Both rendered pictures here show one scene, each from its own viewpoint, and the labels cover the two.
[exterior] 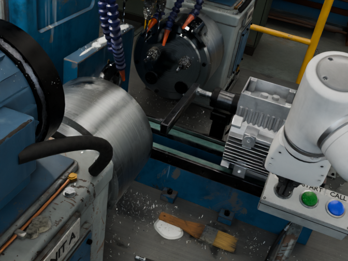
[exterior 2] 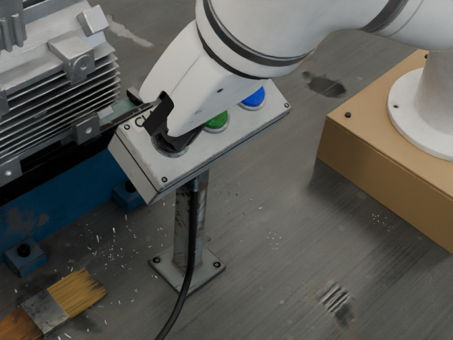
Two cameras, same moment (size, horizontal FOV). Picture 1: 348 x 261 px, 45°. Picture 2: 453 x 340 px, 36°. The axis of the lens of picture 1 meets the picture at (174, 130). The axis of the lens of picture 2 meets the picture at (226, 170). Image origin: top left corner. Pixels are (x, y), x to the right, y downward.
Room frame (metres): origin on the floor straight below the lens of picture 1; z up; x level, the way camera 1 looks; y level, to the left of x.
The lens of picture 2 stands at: (0.39, 0.15, 1.51)
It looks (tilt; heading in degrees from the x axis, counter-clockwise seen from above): 47 degrees down; 297
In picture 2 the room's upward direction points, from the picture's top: 7 degrees clockwise
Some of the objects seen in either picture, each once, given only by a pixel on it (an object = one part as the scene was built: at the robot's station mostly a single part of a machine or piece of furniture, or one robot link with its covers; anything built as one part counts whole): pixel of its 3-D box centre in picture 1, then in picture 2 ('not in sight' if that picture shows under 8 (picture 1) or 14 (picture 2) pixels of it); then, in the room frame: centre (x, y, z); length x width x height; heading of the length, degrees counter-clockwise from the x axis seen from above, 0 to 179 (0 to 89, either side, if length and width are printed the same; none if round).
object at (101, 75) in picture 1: (109, 88); not in sight; (1.00, 0.19, 1.02); 0.15 x 0.02 x 0.15; 165
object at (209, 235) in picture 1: (197, 230); (21, 327); (0.75, -0.10, 0.80); 0.21 x 0.05 x 0.01; 75
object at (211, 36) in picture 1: (183, 49); not in sight; (1.29, 0.02, 1.04); 0.41 x 0.25 x 0.25; 165
